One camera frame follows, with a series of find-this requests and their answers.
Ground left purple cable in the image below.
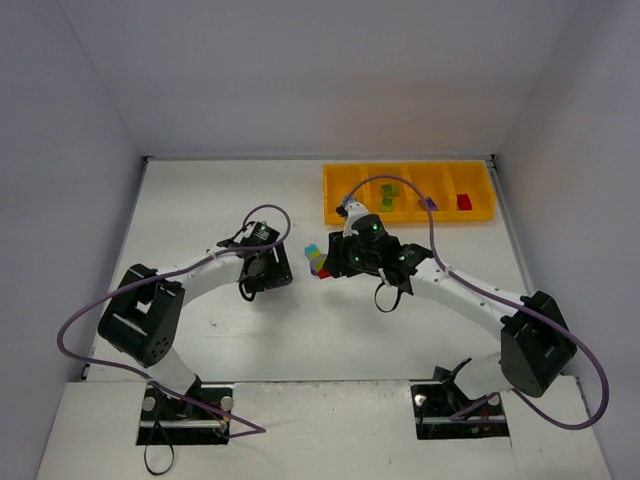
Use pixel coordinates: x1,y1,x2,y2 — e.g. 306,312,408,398
56,203,267,440

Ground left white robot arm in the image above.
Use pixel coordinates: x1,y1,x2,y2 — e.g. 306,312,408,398
98,221,293,401

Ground teal green purple lego stack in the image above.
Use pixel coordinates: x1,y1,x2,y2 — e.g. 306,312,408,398
304,244,327,276

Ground black cable loop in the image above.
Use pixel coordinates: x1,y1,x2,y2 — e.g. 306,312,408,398
144,419,177,475

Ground yellow divided container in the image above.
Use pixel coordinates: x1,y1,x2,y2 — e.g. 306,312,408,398
323,160,496,226

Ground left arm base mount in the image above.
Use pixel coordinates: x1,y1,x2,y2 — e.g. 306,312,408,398
136,385,231,446

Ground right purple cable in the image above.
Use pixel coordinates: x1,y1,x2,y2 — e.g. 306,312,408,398
344,174,611,431

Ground green lego brick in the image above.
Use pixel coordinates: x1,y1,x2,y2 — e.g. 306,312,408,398
380,183,399,198
380,197,394,212

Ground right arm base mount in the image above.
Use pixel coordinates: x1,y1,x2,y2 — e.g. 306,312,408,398
410,382,510,441

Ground purple lego brick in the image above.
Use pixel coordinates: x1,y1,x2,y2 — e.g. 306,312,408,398
418,197,439,211

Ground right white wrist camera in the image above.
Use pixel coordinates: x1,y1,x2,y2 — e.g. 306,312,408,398
336,196,369,237

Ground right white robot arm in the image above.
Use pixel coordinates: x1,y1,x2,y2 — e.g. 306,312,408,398
325,214,577,400

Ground small red lego brick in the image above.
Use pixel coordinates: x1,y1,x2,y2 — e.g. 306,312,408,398
456,193,473,211

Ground purple cable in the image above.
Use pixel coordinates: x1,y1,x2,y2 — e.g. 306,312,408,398
344,174,611,431
56,203,267,440

